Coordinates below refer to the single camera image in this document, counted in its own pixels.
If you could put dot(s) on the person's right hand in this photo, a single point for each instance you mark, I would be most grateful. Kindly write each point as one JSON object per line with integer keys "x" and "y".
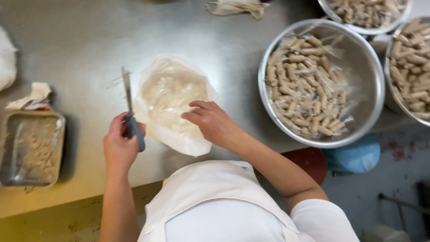
{"x": 211, "y": 122}

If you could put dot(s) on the person's left hand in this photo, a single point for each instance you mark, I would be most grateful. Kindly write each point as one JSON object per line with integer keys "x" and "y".
{"x": 117, "y": 148}

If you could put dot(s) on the clear plastic bag of wrappers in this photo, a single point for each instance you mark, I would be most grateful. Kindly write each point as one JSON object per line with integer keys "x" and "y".
{"x": 171, "y": 100}

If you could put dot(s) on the brown filling in tray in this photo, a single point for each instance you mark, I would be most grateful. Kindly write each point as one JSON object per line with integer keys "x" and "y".
{"x": 38, "y": 148}

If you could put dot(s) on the person's white apron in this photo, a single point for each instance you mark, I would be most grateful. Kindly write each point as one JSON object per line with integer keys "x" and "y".
{"x": 218, "y": 205}

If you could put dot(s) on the rectangular steel tray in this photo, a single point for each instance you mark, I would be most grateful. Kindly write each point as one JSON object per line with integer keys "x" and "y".
{"x": 32, "y": 149}

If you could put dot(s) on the crumpled white cloth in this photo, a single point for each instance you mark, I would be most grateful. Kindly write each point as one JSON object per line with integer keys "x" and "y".
{"x": 32, "y": 97}

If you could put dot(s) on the heap of wrapped brown rolls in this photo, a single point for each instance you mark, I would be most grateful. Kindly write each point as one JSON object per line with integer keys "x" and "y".
{"x": 307, "y": 90}

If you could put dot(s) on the red round stool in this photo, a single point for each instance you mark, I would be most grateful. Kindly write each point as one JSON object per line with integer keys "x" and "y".
{"x": 307, "y": 163}

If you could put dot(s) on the crumpled beige cloth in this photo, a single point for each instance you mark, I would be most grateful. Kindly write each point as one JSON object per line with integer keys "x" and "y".
{"x": 237, "y": 7}

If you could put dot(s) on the white plastic bag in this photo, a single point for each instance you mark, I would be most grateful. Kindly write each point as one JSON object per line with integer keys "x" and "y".
{"x": 6, "y": 60}

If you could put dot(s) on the blue round stool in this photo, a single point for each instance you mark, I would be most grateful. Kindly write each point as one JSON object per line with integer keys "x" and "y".
{"x": 352, "y": 156}

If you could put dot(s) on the large steel bowl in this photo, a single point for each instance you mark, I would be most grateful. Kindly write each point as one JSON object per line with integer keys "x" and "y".
{"x": 361, "y": 84}

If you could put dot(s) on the steel bowl of brown rolls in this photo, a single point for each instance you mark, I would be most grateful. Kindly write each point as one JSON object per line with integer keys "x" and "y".
{"x": 368, "y": 13}
{"x": 411, "y": 67}

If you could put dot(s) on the dark metal frame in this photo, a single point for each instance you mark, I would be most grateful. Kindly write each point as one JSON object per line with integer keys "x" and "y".
{"x": 408, "y": 205}

